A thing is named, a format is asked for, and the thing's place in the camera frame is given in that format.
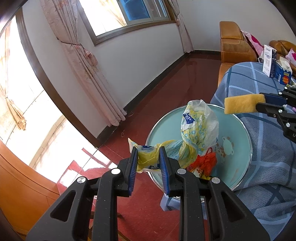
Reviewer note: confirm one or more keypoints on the pink left curtain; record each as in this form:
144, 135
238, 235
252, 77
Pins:
62, 16

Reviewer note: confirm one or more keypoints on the teal cartoon trash bin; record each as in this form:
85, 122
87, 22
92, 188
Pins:
233, 148

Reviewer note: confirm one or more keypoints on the yellow sponge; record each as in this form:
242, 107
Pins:
243, 103

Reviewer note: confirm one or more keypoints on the pink right curtain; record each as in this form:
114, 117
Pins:
175, 14

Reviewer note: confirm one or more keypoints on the blue plaid tablecloth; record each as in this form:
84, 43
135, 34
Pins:
268, 187

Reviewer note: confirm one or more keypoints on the blue Look milk carton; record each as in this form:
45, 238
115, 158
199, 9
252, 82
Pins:
283, 71

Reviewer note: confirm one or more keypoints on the pink floral pillow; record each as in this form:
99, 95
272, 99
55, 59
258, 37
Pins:
255, 44
291, 56

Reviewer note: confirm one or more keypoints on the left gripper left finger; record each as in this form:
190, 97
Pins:
69, 216

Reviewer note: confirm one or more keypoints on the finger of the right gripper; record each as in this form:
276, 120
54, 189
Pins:
276, 111
279, 99

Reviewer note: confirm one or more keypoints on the brown leather chaise sofa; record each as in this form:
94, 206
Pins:
234, 47

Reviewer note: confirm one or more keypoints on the yellow white patterned bag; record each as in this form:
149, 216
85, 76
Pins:
199, 131

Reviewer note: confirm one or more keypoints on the wood framed window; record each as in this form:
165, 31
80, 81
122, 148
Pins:
105, 20

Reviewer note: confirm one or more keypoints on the pink curtain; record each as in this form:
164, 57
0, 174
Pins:
175, 14
62, 16

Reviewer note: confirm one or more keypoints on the tall dark blue milk carton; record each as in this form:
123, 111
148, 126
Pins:
269, 60

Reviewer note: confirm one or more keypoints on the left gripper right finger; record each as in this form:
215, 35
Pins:
209, 210

